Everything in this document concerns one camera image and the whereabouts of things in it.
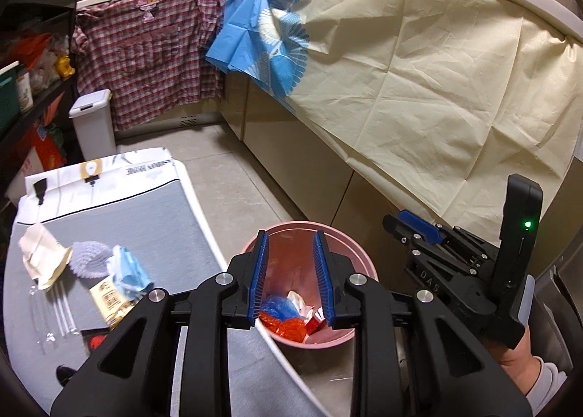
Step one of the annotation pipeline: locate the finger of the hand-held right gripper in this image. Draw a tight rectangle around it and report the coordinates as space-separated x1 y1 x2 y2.
383 214 439 259
397 210 456 245

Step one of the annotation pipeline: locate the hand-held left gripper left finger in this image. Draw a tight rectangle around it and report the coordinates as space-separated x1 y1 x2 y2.
50 229 269 417

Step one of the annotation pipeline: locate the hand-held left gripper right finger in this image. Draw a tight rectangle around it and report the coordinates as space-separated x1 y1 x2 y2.
312 230 533 417

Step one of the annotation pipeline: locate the pink plastic bucket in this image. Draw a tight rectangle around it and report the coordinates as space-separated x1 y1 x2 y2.
240 220 379 350

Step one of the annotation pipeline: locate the blue plastic wrapper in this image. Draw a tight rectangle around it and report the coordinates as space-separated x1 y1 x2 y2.
107 245 154 301

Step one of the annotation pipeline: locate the yellow snack packet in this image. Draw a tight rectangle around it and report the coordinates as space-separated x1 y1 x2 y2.
89 278 137 327

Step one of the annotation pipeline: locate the lavender foam fruit net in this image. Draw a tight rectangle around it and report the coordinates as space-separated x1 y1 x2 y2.
68 240 113 280

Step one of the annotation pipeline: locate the clear plastic fork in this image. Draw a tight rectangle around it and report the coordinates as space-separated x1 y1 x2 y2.
28 285 56 346
50 282 81 338

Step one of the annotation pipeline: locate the small black scrap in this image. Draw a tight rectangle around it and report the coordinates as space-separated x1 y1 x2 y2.
55 366 78 389

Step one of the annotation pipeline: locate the beige paper bag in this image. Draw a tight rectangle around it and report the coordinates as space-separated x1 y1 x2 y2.
19 222 74 291

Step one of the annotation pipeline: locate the person's right forearm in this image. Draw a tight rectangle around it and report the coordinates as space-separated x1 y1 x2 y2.
524 355 573 415

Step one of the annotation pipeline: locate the person's right hand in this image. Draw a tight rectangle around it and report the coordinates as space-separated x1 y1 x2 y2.
485 327 544 396

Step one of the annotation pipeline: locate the white crumpled tissue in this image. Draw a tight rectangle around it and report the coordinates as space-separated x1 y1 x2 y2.
287 290 316 315

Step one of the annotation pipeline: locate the blue plastic bag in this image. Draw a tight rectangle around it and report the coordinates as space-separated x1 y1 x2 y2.
261 294 300 322

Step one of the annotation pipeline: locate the small red packet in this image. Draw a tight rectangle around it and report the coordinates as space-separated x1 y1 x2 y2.
304 308 327 336

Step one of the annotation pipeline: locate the orange-red crinkled wrapper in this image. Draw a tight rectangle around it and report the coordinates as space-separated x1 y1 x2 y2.
262 314 307 344

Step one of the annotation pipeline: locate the beige kitchen cabinet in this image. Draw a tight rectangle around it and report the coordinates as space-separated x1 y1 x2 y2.
221 70 398 227

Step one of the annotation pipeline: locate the cream and blue printed cloth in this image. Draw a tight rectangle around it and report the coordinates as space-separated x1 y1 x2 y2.
206 0 583 238

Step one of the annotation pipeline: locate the white pedal bin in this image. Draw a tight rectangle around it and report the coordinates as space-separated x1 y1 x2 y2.
68 89 117 163

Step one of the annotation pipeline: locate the orange printed bag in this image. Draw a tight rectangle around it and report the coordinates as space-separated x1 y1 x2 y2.
25 122 67 172

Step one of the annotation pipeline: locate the red plaid shirt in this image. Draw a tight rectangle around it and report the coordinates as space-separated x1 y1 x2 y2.
70 0 227 132

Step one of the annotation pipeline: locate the black shelf rack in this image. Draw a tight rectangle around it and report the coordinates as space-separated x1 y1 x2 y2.
0 0 86 163

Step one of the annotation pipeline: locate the white jar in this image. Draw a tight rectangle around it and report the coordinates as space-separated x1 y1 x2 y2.
17 71 35 112

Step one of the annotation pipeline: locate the green storage box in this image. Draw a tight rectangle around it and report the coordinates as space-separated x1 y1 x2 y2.
0 61 21 130

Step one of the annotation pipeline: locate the red plastic bag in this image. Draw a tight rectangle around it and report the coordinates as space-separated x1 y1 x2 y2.
11 32 54 70

